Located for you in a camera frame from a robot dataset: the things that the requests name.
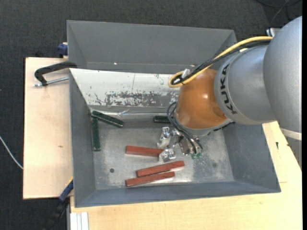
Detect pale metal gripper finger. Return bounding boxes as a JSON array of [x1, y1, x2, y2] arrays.
[[158, 149, 177, 163], [156, 126, 173, 150]]

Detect pale wood flat board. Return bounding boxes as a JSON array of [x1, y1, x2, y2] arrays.
[[23, 57, 74, 200]]

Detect red-brown flat block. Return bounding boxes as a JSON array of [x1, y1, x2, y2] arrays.
[[125, 145, 164, 159], [125, 171, 176, 188], [135, 160, 186, 178]]

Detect grey metal bin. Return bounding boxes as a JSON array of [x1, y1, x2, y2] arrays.
[[66, 20, 282, 208]]

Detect dark green flat block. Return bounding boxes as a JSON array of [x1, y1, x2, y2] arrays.
[[91, 117, 102, 152], [91, 110, 125, 129], [153, 115, 171, 124]]

